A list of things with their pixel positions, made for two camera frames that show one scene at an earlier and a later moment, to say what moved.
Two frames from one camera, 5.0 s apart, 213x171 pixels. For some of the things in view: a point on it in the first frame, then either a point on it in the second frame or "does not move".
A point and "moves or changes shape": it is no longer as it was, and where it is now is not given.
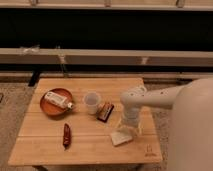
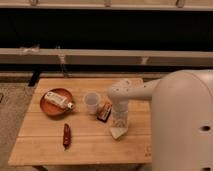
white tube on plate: [58, 100] does not move
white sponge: [120, 137] moves or changes shape
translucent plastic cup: [92, 98] does not move
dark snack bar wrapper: [104, 111] does not move
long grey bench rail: [106, 57] does not move
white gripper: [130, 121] to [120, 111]
